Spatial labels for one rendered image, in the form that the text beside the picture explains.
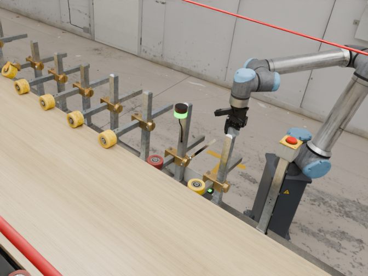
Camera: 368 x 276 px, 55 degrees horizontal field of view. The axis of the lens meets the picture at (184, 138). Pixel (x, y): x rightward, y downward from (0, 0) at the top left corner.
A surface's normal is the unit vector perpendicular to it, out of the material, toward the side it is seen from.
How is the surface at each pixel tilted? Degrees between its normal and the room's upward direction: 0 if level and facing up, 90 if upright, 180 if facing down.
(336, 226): 0
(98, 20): 90
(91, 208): 0
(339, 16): 90
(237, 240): 0
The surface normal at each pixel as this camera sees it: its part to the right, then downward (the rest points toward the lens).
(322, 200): 0.11, -0.82
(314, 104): -0.53, 0.43
